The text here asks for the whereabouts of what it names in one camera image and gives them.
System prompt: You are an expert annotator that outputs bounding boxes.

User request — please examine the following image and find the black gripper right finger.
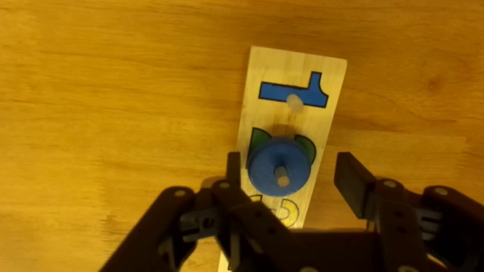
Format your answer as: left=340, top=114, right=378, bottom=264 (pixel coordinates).
left=334, top=151, right=484, bottom=272

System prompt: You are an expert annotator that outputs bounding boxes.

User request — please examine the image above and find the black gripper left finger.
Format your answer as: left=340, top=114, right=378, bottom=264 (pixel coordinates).
left=100, top=149, right=304, bottom=272

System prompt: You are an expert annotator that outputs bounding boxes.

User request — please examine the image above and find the blue round puzzle piece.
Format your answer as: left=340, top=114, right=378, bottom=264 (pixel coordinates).
left=245, top=137, right=313, bottom=197

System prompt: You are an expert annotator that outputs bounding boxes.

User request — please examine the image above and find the wooden number peg board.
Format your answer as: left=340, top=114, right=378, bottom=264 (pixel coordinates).
left=216, top=45, right=349, bottom=272

